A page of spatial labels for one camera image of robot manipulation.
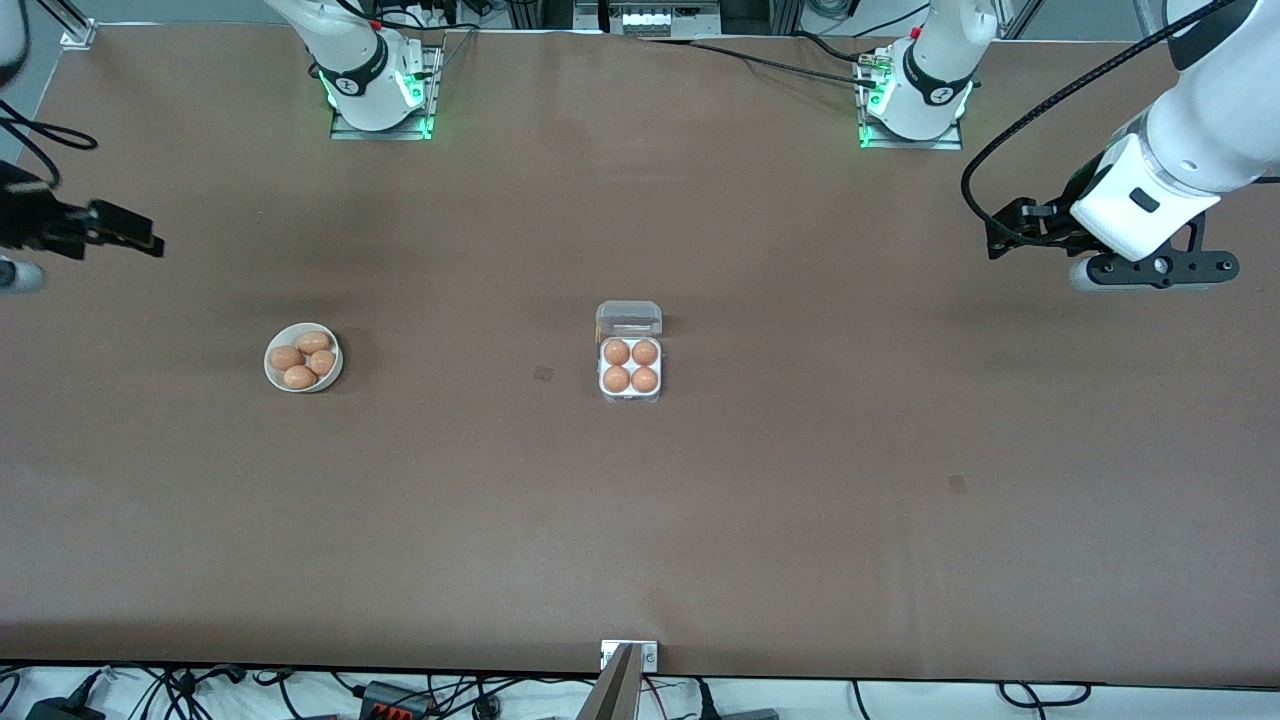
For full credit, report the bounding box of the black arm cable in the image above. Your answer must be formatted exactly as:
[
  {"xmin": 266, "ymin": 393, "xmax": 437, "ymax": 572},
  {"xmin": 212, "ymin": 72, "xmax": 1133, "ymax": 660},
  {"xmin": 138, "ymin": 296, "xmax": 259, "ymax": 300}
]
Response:
[
  {"xmin": 0, "ymin": 95, "xmax": 99, "ymax": 191},
  {"xmin": 962, "ymin": 0, "xmax": 1231, "ymax": 236}
]

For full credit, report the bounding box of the black orange connector block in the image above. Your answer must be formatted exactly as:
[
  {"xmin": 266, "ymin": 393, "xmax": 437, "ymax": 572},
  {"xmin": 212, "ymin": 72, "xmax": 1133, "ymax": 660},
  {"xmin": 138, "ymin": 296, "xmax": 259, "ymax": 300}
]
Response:
[{"xmin": 360, "ymin": 680, "xmax": 436, "ymax": 720}]

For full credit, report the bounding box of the metal table edge bracket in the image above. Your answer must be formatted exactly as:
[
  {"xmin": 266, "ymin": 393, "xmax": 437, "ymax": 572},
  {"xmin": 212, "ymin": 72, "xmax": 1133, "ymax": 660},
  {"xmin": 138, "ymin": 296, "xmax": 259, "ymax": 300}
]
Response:
[{"xmin": 600, "ymin": 640, "xmax": 659, "ymax": 673}]

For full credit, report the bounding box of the cream round bowl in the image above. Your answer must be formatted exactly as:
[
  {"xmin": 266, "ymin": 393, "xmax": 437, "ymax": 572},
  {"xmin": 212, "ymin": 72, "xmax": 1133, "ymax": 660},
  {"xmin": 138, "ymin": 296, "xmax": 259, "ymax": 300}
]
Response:
[{"xmin": 264, "ymin": 322, "xmax": 344, "ymax": 394}]

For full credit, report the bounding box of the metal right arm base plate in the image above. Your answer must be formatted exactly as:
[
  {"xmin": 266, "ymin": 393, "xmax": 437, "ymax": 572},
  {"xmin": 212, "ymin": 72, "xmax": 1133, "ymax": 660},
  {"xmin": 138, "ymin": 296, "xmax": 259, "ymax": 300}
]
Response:
[{"xmin": 330, "ymin": 108, "xmax": 437, "ymax": 141}]

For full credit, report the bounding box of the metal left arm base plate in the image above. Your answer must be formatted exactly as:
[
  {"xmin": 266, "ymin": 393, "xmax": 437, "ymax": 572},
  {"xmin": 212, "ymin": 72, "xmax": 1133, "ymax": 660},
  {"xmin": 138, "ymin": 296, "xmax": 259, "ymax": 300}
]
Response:
[{"xmin": 858, "ymin": 118, "xmax": 964, "ymax": 151}]

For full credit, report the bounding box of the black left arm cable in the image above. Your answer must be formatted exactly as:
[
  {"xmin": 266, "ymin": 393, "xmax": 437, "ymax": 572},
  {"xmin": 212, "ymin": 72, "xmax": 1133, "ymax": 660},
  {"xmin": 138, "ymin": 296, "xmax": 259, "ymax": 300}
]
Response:
[{"xmin": 962, "ymin": 0, "xmax": 1231, "ymax": 236}]

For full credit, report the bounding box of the black looped cable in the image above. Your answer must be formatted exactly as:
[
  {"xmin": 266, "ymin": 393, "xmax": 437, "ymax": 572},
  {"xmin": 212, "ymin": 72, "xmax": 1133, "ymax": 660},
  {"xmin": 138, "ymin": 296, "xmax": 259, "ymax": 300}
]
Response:
[{"xmin": 1000, "ymin": 682, "xmax": 1091, "ymax": 709}]

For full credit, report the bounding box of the grey control box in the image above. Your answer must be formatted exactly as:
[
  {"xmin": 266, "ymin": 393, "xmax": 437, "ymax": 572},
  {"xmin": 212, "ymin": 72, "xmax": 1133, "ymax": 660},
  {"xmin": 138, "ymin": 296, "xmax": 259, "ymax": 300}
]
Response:
[{"xmin": 600, "ymin": 0, "xmax": 723, "ymax": 39}]

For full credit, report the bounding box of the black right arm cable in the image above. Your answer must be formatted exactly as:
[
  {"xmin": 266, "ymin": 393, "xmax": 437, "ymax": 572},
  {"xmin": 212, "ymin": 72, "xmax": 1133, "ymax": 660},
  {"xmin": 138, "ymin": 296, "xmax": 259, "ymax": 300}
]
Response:
[{"xmin": 0, "ymin": 95, "xmax": 99, "ymax": 191}]

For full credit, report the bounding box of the clear plastic egg box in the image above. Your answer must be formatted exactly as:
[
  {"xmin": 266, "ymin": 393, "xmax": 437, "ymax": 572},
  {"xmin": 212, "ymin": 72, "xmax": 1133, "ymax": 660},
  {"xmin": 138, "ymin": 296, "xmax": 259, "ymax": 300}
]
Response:
[{"xmin": 596, "ymin": 300, "xmax": 665, "ymax": 404}]

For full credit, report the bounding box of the grey camera mount pole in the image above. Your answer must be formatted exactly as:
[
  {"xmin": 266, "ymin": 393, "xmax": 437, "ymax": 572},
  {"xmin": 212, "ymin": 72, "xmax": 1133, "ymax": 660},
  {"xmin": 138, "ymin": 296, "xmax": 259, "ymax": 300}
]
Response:
[{"xmin": 575, "ymin": 643, "xmax": 641, "ymax": 720}]

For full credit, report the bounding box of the black table cable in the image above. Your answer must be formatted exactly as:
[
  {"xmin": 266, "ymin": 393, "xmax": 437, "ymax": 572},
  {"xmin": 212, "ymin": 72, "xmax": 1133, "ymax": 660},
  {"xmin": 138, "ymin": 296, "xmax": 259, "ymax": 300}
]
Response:
[{"xmin": 640, "ymin": 36, "xmax": 881, "ymax": 89}]

